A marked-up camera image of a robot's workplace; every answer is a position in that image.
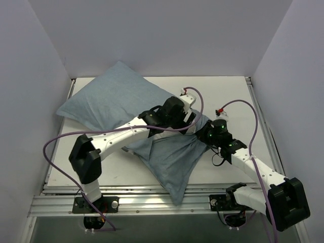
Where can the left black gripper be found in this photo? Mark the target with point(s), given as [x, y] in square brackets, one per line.
[189, 119]

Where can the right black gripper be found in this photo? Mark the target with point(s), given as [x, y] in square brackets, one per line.
[202, 130]

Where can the pillowcase grey outside blue inside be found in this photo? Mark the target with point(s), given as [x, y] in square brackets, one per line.
[115, 98]

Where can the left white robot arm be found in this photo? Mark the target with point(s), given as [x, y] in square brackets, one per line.
[88, 152]

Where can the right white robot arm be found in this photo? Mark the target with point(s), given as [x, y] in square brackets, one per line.
[283, 202]

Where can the white pillow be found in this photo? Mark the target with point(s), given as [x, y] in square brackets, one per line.
[127, 150]

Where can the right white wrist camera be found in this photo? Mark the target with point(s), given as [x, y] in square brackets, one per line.
[221, 114]

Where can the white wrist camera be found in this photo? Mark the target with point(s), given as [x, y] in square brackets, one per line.
[221, 114]
[187, 98]

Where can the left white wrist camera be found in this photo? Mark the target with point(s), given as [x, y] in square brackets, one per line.
[187, 98]

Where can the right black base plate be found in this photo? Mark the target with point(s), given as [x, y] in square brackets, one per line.
[220, 202]

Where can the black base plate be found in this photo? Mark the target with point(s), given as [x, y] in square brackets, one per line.
[220, 202]
[106, 204]

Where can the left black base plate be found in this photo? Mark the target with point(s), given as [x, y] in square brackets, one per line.
[106, 204]

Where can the aluminium rail frame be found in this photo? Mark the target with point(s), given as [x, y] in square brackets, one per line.
[146, 212]

